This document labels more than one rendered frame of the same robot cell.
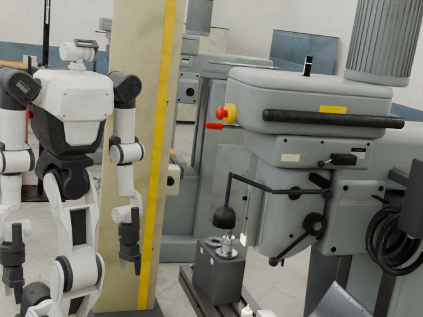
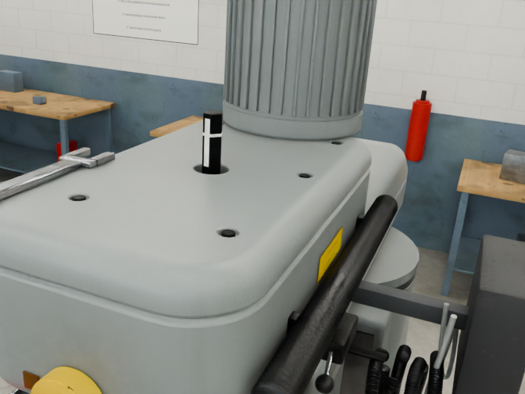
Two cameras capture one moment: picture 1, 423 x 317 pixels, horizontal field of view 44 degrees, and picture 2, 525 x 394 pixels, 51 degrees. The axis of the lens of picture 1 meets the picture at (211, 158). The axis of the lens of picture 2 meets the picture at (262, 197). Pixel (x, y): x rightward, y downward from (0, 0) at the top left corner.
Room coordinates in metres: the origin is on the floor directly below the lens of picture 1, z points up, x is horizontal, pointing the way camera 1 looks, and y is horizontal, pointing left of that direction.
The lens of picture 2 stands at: (1.18, 0.12, 2.07)
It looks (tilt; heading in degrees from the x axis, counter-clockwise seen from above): 21 degrees down; 312
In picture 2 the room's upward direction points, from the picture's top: 4 degrees clockwise
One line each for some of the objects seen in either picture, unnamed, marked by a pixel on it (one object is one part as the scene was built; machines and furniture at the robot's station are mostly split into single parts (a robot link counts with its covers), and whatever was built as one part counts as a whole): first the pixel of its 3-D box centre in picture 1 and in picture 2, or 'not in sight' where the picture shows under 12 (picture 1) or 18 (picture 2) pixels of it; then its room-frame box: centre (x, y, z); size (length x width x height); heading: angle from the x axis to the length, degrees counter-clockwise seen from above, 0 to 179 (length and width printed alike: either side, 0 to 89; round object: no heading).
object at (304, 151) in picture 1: (306, 143); not in sight; (1.60, -0.29, 1.68); 0.34 x 0.24 x 0.10; 111
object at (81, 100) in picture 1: (67, 105); not in sight; (1.96, 0.57, 1.63); 0.34 x 0.30 x 0.36; 131
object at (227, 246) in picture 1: (227, 245); not in sight; (1.91, -0.11, 1.16); 0.05 x 0.05 x 0.06
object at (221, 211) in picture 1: (225, 215); not in sight; (1.49, -0.06, 1.45); 0.07 x 0.07 x 0.06
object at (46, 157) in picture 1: (61, 170); not in sight; (1.98, 0.59, 1.37); 0.28 x 0.13 x 0.18; 41
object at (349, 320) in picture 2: (335, 160); (330, 349); (1.48, -0.36, 1.66); 0.12 x 0.04 x 0.04; 111
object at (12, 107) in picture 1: (12, 88); not in sight; (1.80, 0.72, 1.70); 0.12 x 0.09 x 0.14; 42
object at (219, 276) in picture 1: (218, 268); not in sight; (1.96, -0.08, 1.03); 0.22 x 0.12 x 0.20; 27
